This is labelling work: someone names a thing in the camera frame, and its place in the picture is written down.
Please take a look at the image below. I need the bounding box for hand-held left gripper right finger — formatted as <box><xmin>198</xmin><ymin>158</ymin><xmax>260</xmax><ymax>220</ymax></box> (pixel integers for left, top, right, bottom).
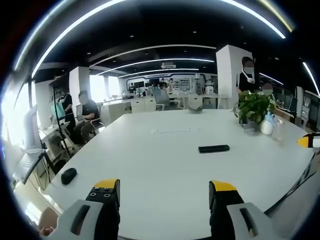
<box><xmin>208</xmin><ymin>180</ymin><xmax>277</xmax><ymax>240</ymax></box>

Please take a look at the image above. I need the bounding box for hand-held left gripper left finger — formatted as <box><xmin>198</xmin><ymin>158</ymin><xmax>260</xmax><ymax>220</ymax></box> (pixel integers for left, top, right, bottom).
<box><xmin>48</xmin><ymin>178</ymin><xmax>121</xmax><ymax>240</ymax></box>

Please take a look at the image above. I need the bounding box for black remote control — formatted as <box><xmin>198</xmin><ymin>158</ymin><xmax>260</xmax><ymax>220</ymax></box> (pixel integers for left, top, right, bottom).
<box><xmin>198</xmin><ymin>144</ymin><xmax>231</xmax><ymax>154</ymax></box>

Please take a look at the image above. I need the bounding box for person's left hand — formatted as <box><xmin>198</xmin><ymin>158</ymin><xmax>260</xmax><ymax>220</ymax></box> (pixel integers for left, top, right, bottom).
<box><xmin>38</xmin><ymin>206</ymin><xmax>60</xmax><ymax>237</ymax></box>

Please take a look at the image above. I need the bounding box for clear plastic cup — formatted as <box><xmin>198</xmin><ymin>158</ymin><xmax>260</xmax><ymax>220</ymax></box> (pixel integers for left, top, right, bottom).
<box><xmin>271</xmin><ymin>118</ymin><xmax>285</xmax><ymax>141</ymax></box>

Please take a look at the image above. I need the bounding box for white spray bottle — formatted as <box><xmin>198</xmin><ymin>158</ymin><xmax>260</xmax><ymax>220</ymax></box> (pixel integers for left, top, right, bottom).
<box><xmin>259</xmin><ymin>111</ymin><xmax>275</xmax><ymax>136</ymax></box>

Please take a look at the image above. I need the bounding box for black oval case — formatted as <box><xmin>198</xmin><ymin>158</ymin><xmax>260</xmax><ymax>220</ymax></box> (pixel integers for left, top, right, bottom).
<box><xmin>60</xmin><ymin>167</ymin><xmax>78</xmax><ymax>186</ymax></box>

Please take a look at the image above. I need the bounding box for green potted plant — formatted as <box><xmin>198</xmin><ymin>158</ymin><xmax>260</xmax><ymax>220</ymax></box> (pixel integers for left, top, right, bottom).
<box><xmin>233</xmin><ymin>90</ymin><xmax>278</xmax><ymax>129</ymax></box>

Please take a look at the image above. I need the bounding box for black tripod stand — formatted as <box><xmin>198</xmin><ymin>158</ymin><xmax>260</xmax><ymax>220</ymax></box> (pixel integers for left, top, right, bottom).
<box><xmin>51</xmin><ymin>84</ymin><xmax>73</xmax><ymax>161</ymax></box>

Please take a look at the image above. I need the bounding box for open laptop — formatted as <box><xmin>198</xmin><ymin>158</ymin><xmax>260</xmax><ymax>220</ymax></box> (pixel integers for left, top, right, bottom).
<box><xmin>12</xmin><ymin>147</ymin><xmax>48</xmax><ymax>185</ymax></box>

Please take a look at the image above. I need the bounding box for white cabinet row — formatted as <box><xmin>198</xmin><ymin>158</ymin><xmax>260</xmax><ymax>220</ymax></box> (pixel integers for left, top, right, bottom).
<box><xmin>99</xmin><ymin>96</ymin><xmax>157</xmax><ymax>123</ymax></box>

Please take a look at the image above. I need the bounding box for grey curved headrest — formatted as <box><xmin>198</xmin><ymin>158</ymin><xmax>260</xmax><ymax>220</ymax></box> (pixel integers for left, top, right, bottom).
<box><xmin>185</xmin><ymin>94</ymin><xmax>205</xmax><ymax>115</ymax></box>

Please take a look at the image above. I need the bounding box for grey office chair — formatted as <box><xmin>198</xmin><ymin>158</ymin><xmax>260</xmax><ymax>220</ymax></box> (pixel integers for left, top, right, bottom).
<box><xmin>151</xmin><ymin>88</ymin><xmax>172</xmax><ymax>112</ymax></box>

